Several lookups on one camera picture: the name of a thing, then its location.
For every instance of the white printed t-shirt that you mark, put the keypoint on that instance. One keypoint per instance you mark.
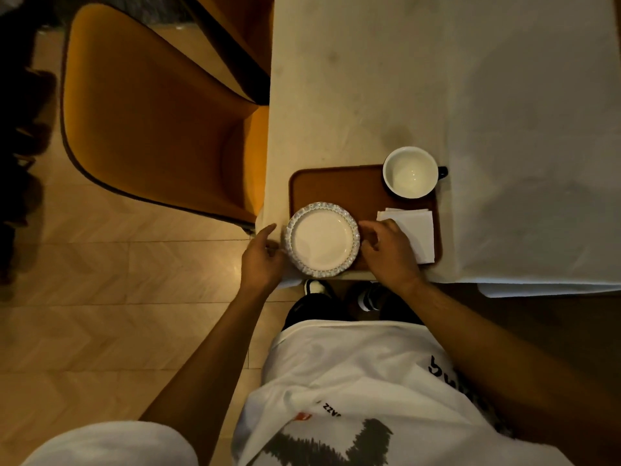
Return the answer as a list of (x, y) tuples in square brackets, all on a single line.
[(368, 383)]

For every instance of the dark furniture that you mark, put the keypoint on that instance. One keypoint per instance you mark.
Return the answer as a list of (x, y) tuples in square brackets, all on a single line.
[(22, 140)]

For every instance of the white tablecloth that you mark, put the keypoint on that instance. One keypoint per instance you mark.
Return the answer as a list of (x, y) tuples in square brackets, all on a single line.
[(485, 92)]

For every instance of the black and white shoe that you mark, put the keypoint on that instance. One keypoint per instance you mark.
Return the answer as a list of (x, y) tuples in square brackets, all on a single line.
[(371, 296), (316, 287)]

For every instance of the person's left thumb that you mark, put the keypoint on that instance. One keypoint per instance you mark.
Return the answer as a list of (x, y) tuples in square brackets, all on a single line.
[(266, 234)]

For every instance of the orange upholstered chair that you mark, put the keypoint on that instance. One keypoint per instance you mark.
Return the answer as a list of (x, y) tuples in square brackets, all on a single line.
[(242, 38), (145, 116)]

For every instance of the white folded paper napkin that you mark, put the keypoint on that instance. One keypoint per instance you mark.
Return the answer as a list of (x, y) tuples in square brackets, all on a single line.
[(412, 230)]

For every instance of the person's right hand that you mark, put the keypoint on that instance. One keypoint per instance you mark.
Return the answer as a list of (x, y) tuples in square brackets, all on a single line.
[(392, 259)]

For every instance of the black trousers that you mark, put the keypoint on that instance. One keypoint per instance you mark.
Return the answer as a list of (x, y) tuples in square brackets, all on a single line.
[(315, 310)]

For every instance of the person's right forearm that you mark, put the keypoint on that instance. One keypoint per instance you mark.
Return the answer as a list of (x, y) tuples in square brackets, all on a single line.
[(504, 363)]

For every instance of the person's right fingers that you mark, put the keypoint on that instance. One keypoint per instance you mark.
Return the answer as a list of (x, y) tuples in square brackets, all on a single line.
[(377, 231)]

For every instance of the person's left forearm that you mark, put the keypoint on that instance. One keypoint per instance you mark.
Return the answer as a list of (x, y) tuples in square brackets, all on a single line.
[(213, 373)]

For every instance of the brown serving tray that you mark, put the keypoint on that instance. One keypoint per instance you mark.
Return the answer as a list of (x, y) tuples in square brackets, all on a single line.
[(339, 189)]

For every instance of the black and white right shoe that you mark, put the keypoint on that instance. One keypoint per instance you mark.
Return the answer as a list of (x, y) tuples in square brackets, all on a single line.
[(371, 296)]

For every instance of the black and white left shoe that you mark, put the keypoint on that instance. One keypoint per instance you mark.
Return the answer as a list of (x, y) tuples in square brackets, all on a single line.
[(316, 287)]

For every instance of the white plate with patterned rim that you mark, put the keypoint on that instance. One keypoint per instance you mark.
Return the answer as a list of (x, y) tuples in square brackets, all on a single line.
[(322, 240)]

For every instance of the person's left hand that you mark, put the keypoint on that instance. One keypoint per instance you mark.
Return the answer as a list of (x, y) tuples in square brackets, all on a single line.
[(259, 269)]

